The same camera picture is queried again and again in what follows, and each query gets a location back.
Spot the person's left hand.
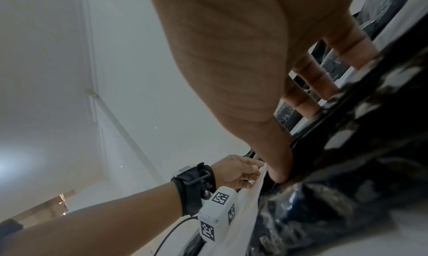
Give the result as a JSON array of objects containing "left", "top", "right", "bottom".
[{"left": 210, "top": 154, "right": 265, "bottom": 190}]

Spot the black left wristband with markers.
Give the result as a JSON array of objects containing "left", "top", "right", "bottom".
[{"left": 170, "top": 162, "right": 217, "bottom": 218}]

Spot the black left camera cable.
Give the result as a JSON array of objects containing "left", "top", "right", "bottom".
[{"left": 150, "top": 215, "right": 199, "bottom": 256}]

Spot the person's left forearm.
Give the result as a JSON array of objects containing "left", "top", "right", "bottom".
[{"left": 0, "top": 182, "right": 183, "bottom": 256}]

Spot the person's right hand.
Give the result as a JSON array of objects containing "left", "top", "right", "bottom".
[{"left": 144, "top": 0, "right": 379, "bottom": 184}]

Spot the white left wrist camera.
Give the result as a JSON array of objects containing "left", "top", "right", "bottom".
[{"left": 197, "top": 186, "right": 240, "bottom": 243}]

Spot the row of black plastic packets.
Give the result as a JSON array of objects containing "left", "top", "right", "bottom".
[{"left": 272, "top": 0, "right": 419, "bottom": 133}]

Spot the taped parcel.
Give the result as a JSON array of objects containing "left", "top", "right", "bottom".
[{"left": 182, "top": 39, "right": 428, "bottom": 256}]

